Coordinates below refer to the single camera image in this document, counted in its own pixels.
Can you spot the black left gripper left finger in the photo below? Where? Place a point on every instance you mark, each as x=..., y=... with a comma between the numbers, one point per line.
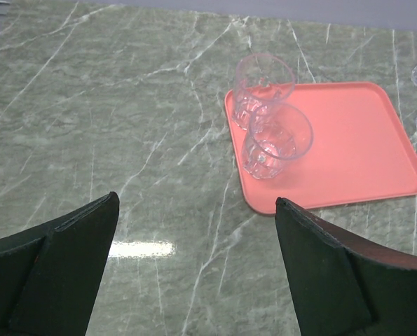
x=50, y=274

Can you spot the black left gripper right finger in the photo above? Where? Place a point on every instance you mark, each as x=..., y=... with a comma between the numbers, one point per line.
x=342, y=283

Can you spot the pink rectangular plastic tray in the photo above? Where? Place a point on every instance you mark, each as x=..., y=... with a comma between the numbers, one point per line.
x=360, y=151

